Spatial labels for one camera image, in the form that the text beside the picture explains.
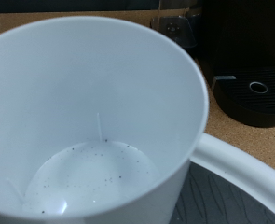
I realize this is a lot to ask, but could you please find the black Keurig coffee machine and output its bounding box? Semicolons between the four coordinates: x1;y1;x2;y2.
149;0;275;129

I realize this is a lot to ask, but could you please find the white two-tier turntable shelf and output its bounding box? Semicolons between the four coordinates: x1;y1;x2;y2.
169;133;275;224

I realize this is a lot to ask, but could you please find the white mug green taped handle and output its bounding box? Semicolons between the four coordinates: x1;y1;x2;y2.
0;16;210;224

